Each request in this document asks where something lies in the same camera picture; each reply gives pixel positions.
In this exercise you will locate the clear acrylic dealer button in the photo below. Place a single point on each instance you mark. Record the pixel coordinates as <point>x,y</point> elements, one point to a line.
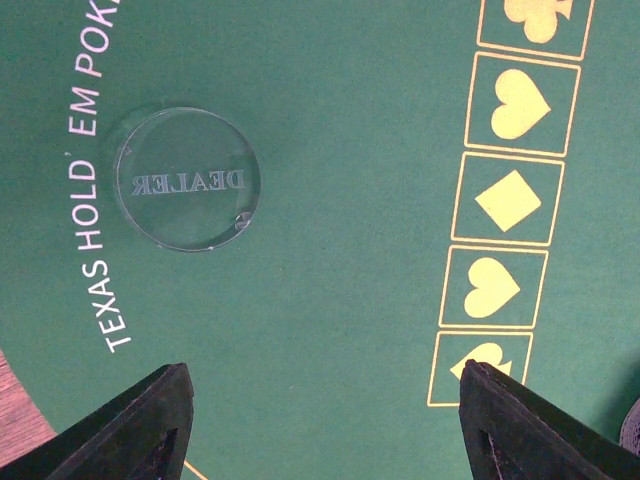
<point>187,179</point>

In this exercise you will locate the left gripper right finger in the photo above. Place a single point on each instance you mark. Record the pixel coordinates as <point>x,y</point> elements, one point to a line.
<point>510,432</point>

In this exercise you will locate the round green poker mat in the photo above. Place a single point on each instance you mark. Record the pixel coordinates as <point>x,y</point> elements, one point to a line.
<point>440,180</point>

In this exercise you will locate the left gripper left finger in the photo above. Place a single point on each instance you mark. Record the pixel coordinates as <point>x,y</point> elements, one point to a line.
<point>143,433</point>

